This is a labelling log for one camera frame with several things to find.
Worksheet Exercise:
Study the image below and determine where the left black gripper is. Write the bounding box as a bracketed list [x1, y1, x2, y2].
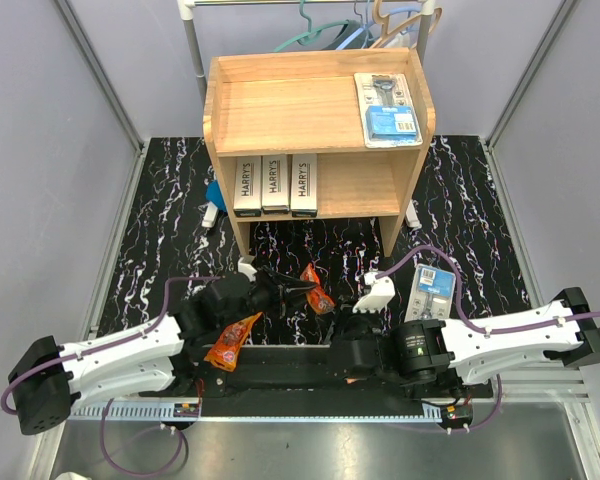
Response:
[220, 267, 318, 329]

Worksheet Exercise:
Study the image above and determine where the white Harry's box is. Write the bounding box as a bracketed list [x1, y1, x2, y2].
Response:
[261, 154, 290, 214]
[233, 156, 262, 218]
[290, 153, 318, 218]

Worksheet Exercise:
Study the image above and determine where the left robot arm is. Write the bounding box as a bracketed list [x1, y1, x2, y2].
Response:
[0, 267, 318, 435]

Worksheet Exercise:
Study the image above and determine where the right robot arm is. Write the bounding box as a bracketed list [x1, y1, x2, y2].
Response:
[327, 287, 600, 397]

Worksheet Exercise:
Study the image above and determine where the blue object behind shelf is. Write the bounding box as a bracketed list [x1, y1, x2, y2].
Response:
[205, 180, 227, 212]

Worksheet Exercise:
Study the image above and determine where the wooden two-tier shelf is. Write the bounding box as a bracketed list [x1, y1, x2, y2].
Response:
[203, 48, 436, 256]

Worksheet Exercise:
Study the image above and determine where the razor blister pack on shelf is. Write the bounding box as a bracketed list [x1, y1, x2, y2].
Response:
[354, 73, 422, 149]

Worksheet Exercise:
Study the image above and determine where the blue razor blister pack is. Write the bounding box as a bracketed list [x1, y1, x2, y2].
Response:
[404, 264, 456, 322]

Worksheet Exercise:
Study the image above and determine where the white rack foot left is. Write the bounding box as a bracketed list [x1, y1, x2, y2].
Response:
[201, 201, 219, 229]

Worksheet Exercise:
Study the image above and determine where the white rack foot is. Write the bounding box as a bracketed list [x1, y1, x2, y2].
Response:
[405, 200, 422, 230]
[201, 201, 219, 229]

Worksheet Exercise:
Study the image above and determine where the black marble mat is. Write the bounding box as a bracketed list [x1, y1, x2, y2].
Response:
[98, 136, 531, 335]

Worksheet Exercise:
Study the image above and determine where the white rack foot right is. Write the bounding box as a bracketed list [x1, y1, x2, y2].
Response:
[405, 200, 422, 230]

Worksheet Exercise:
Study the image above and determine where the teal clothes hanger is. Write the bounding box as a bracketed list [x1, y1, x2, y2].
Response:
[273, 0, 361, 53]

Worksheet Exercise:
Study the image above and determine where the wooden clothes hanger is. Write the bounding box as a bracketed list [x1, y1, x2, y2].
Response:
[371, 0, 443, 57]

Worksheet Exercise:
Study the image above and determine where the blue clothes hanger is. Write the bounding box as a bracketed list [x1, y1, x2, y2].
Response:
[335, 1, 378, 51]

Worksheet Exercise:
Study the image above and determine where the metal clothes rack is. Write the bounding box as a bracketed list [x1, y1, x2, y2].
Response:
[177, 1, 426, 97]

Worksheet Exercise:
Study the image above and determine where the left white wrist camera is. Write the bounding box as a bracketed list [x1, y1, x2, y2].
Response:
[237, 255, 257, 282]

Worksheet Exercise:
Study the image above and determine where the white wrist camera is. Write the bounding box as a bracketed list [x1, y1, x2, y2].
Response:
[352, 271, 395, 313]
[237, 255, 257, 282]

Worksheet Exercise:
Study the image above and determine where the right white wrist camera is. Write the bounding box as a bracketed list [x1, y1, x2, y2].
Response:
[352, 271, 395, 313]

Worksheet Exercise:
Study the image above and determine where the slotted cable duct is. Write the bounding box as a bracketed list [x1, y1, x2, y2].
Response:
[69, 400, 202, 422]

